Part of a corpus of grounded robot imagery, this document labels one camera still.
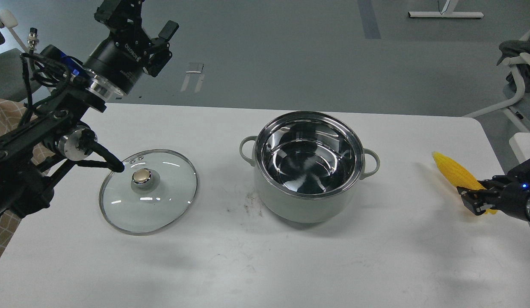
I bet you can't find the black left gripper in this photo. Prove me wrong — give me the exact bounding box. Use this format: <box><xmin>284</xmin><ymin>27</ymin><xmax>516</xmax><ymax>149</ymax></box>
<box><xmin>83</xmin><ymin>0</ymin><xmax>179</xmax><ymax>94</ymax></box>

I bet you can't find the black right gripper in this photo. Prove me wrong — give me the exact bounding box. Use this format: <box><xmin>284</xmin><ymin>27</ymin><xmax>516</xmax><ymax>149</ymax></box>
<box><xmin>456</xmin><ymin>175</ymin><xmax>530</xmax><ymax>222</ymax></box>

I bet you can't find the yellow toy corn cob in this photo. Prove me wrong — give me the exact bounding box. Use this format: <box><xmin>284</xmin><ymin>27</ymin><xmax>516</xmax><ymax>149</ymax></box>
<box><xmin>432</xmin><ymin>151</ymin><xmax>498</xmax><ymax>215</ymax></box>

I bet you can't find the glass pot lid gold knob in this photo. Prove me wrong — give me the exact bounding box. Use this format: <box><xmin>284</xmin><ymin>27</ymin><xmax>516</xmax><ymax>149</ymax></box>
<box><xmin>99</xmin><ymin>149</ymin><xmax>199</xmax><ymax>236</ymax></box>

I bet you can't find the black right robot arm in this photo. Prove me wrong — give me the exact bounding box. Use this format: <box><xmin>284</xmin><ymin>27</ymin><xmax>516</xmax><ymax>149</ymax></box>
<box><xmin>457</xmin><ymin>158</ymin><xmax>530</xmax><ymax>222</ymax></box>

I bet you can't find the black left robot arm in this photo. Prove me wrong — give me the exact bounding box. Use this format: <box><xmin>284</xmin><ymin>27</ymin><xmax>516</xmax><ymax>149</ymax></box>
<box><xmin>0</xmin><ymin>0</ymin><xmax>179</xmax><ymax>218</ymax></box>

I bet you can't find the grey steel cooking pot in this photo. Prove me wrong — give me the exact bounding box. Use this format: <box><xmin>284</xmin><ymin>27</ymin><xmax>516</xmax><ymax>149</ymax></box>
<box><xmin>239</xmin><ymin>111</ymin><xmax>380</xmax><ymax>224</ymax></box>

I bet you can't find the grey office chair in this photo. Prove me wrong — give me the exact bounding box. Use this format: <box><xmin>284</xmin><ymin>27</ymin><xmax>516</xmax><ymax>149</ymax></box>
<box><xmin>0</xmin><ymin>9</ymin><xmax>39</xmax><ymax>102</ymax></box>

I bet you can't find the white chair with grey jacket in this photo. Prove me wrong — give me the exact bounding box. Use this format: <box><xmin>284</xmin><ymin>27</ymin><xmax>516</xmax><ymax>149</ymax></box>
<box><xmin>465</xmin><ymin>30</ymin><xmax>530</xmax><ymax>133</ymax></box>

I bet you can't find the beige checkered cloth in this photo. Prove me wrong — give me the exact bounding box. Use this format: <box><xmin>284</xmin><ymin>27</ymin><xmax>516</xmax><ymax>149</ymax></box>
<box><xmin>0</xmin><ymin>97</ymin><xmax>56</xmax><ymax>271</ymax></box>

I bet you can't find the white desk foot bar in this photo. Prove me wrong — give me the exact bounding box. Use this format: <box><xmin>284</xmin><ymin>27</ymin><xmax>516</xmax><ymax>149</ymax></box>
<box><xmin>407</xmin><ymin>0</ymin><xmax>484</xmax><ymax>19</ymax></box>

